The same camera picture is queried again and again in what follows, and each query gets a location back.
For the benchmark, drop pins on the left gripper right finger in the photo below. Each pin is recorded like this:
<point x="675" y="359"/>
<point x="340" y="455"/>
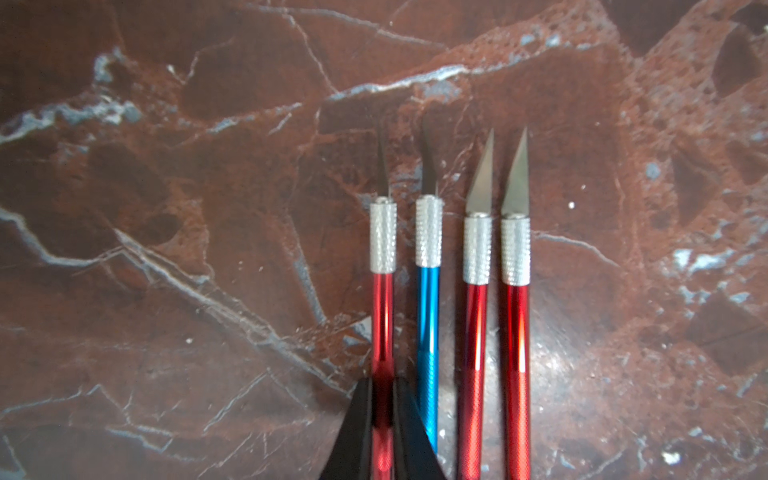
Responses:
<point x="414" y="458"/>

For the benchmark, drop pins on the red carving knife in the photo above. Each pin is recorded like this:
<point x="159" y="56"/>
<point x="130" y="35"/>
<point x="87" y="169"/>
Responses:
<point x="476" y="275"/>
<point x="383" y="219"/>
<point x="516" y="276"/>

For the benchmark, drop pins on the blue carving knife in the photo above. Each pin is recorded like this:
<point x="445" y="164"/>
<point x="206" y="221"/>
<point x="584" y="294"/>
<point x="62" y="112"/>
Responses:
<point x="428" y="256"/>

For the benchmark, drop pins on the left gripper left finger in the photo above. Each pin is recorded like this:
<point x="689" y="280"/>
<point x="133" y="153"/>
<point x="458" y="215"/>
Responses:
<point x="351" y="455"/>

